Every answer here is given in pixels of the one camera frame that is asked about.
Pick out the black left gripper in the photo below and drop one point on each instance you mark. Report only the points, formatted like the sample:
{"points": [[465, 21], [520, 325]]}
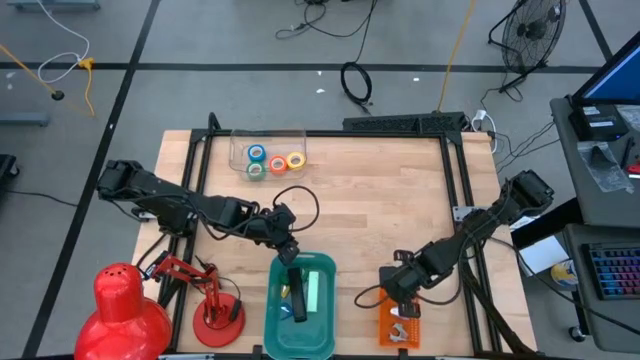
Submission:
{"points": [[277, 225]]}

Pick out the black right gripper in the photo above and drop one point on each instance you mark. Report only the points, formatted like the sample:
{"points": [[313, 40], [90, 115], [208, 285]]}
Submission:
{"points": [[405, 285]]}

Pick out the silver blue clip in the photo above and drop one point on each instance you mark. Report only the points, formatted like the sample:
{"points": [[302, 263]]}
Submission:
{"points": [[398, 333]]}

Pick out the orange plastic basket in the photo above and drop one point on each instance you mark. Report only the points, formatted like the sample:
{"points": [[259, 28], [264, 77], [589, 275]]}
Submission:
{"points": [[412, 335]]}

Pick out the yellow mini stapler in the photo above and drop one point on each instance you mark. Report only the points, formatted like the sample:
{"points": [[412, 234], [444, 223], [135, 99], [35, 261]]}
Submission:
{"points": [[285, 291]]}

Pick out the black stapler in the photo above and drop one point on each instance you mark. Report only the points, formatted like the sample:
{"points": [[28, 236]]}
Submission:
{"points": [[297, 300]]}

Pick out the mint green stapler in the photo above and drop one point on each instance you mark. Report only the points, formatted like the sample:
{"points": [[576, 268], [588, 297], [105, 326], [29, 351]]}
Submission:
{"points": [[313, 295]]}

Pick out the blue mini stapler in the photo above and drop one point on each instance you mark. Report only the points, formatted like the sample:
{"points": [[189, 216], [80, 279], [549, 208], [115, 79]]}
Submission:
{"points": [[286, 313]]}

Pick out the teal plastic bin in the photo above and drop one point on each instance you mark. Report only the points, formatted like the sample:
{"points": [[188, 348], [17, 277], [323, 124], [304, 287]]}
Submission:
{"points": [[300, 340]]}

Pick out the green tape roll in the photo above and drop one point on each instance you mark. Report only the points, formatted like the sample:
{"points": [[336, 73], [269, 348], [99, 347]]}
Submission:
{"points": [[249, 172]]}

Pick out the orange tape roll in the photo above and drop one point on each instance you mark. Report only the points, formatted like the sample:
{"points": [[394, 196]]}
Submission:
{"points": [[271, 164]]}

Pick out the yellow tape roll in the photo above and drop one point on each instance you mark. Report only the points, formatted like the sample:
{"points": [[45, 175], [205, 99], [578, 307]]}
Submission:
{"points": [[289, 161]]}

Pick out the blue tape roll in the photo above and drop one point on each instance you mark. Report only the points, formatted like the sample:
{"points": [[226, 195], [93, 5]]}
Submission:
{"points": [[250, 153]]}

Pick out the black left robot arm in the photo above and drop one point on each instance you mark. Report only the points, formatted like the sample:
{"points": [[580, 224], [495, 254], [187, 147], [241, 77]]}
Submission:
{"points": [[165, 200]]}

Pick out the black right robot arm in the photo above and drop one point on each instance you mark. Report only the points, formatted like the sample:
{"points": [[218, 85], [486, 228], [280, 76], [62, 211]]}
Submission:
{"points": [[480, 225]]}

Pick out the clear plastic container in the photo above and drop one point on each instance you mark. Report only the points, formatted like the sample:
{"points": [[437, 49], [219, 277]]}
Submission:
{"points": [[237, 145]]}

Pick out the white paper sheet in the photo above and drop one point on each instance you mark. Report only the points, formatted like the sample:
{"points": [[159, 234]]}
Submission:
{"points": [[540, 255]]}

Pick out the yellow and blue disc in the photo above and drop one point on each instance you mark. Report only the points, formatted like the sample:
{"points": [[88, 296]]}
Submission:
{"points": [[565, 274]]}

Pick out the black perforated bar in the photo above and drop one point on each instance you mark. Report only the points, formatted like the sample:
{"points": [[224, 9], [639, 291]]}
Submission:
{"points": [[390, 122]]}

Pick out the black caster wheel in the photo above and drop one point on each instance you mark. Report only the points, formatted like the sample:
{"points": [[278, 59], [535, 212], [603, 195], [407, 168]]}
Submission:
{"points": [[577, 334]]}

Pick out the red desk lamp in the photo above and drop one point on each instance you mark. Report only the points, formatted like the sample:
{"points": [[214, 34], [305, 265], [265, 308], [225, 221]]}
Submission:
{"points": [[125, 320]]}

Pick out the grey side table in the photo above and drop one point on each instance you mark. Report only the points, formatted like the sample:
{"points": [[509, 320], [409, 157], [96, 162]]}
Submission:
{"points": [[600, 325]]}

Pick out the grey desk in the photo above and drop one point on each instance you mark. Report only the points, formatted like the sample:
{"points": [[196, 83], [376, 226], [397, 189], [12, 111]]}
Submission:
{"points": [[575, 200]]}

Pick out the white power plug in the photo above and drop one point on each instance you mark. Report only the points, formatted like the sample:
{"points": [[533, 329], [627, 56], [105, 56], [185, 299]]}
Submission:
{"points": [[481, 116]]}

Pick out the backlit keyboard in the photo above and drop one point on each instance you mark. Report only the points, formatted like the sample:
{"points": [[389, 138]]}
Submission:
{"points": [[617, 272]]}

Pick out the clear plastic bag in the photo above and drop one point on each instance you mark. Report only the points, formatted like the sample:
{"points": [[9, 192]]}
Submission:
{"points": [[605, 165]]}

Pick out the small black box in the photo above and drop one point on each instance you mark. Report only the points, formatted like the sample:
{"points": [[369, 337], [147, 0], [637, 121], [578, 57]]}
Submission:
{"points": [[597, 125]]}

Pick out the small red tool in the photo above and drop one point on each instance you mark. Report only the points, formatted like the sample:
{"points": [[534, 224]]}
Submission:
{"points": [[635, 169]]}

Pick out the black pen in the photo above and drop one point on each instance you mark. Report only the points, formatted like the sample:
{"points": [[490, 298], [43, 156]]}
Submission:
{"points": [[628, 152]]}

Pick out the black floor puck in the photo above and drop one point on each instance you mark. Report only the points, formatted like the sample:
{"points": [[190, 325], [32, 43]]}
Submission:
{"points": [[58, 95]]}

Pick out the grey cart base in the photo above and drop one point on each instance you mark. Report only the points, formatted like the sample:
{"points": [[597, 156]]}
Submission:
{"points": [[25, 119], [50, 5]]}

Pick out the black floor fan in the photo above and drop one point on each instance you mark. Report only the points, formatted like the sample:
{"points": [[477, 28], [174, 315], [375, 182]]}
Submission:
{"points": [[532, 30]]}

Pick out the computer monitor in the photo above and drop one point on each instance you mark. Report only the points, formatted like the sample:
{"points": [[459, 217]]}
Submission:
{"points": [[615, 80]]}

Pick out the black metal table frame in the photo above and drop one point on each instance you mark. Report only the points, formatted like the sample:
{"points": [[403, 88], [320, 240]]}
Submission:
{"points": [[375, 134]]}

